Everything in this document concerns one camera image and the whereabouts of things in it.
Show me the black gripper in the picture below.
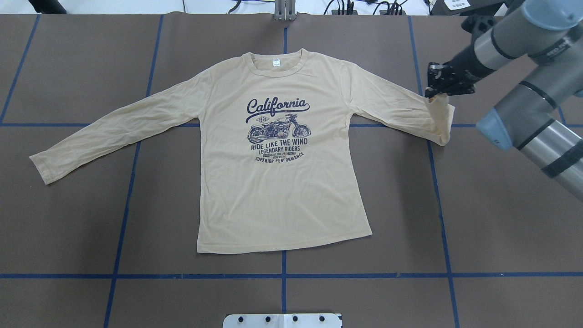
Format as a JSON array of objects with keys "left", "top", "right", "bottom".
[{"left": 425, "top": 62, "right": 475, "bottom": 98}]

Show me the beige long sleeve printed shirt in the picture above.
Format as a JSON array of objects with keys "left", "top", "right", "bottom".
[{"left": 31, "top": 49, "right": 455, "bottom": 255}]

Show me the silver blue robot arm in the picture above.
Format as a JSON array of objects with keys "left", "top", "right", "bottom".
[{"left": 424, "top": 0, "right": 583, "bottom": 200}]

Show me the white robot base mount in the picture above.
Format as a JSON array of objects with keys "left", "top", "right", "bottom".
[{"left": 222, "top": 313, "right": 343, "bottom": 328}]

